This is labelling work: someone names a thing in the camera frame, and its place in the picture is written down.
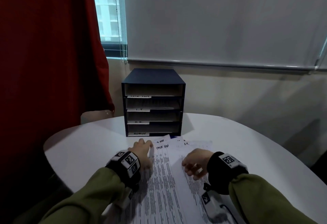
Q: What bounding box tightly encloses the red curtain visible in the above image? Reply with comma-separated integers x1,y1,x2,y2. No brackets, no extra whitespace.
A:
0,0,115,181

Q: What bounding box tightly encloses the window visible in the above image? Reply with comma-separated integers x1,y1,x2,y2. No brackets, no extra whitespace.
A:
91,0,128,58

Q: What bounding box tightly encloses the black left wrist band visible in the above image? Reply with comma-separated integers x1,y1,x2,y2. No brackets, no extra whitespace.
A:
106,149,141,190

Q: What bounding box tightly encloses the wide white roller blind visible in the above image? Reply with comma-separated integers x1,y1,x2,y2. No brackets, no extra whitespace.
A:
124,0,327,75

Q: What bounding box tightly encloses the person's left hand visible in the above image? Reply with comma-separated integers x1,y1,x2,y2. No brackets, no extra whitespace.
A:
127,138,154,171

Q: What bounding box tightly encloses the black right wrist band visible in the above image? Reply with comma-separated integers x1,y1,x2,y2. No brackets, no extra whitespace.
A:
206,151,249,196

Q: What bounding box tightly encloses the pile of printed papers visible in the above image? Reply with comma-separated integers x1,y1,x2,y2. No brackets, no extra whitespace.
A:
116,134,247,224

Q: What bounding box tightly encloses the bead chain blind cord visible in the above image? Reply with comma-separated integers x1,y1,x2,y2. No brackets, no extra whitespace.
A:
113,0,128,65

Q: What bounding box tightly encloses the black cable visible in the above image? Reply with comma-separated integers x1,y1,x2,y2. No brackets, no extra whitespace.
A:
221,205,246,224

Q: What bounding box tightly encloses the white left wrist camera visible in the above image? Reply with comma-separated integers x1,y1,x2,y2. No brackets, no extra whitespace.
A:
113,187,135,210

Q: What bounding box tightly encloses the beige chair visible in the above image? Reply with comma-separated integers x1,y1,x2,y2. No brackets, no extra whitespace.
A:
80,110,115,125

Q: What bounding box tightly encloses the dark blue paper tray organizer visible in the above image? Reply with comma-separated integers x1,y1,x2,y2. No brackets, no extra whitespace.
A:
121,68,186,137

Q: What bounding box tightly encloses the person's right forearm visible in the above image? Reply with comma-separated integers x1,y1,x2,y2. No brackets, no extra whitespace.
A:
228,174,318,224

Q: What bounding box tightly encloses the person's right hand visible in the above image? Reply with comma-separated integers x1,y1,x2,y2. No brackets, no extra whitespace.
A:
182,148,215,181

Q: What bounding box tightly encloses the person's left forearm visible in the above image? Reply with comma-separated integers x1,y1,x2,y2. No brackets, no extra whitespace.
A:
38,167,126,224

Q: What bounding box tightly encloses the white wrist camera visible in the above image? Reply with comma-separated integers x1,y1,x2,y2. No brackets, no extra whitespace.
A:
113,187,135,210
201,189,228,221

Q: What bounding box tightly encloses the narrow white roller blind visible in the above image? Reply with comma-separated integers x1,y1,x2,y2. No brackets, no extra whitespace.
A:
316,40,327,72

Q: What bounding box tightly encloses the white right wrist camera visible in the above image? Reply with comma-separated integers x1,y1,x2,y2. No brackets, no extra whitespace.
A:
201,189,228,221

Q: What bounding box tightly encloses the black wrist band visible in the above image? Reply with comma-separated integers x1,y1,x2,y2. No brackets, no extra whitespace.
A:
206,151,249,196
106,149,141,190

